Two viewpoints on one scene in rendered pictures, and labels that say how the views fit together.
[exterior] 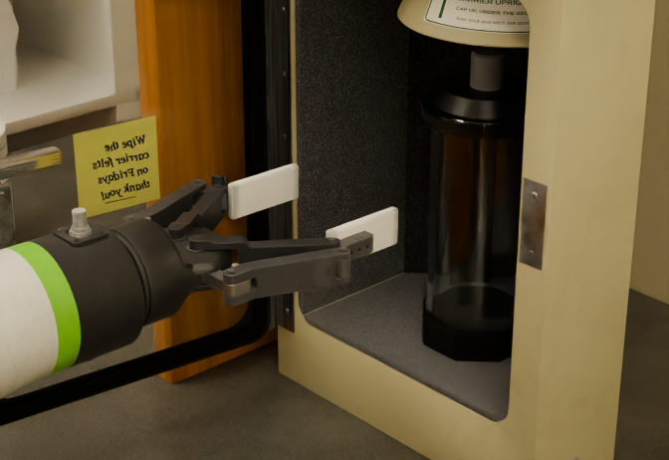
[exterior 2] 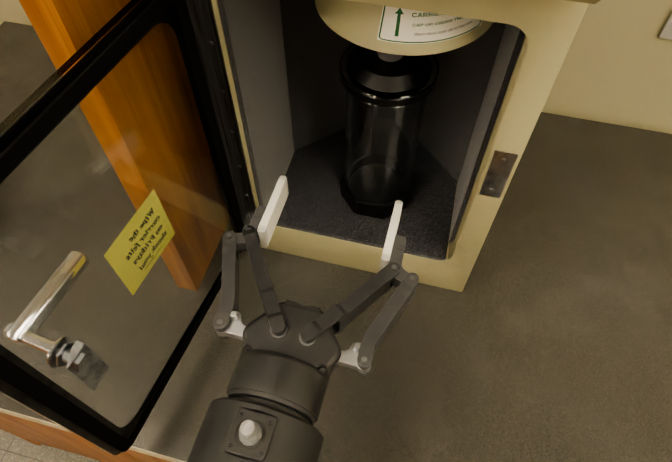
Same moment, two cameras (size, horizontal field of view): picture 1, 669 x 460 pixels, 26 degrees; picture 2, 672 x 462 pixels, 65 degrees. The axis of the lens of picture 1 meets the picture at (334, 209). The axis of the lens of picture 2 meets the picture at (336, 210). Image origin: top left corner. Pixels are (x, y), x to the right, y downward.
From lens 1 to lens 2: 83 cm
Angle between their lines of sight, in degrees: 40
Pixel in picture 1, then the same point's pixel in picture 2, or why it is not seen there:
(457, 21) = (415, 37)
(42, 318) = not seen: outside the picture
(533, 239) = (495, 183)
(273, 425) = (280, 294)
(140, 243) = (293, 392)
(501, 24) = (454, 30)
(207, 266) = (335, 357)
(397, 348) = (343, 224)
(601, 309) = not seen: hidden behind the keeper
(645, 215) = not seen: hidden behind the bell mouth
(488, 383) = (414, 230)
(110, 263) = (297, 446)
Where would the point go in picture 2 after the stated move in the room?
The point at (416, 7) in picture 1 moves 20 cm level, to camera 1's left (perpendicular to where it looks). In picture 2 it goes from (363, 26) to (145, 116)
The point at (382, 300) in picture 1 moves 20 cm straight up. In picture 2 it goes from (301, 182) to (292, 74)
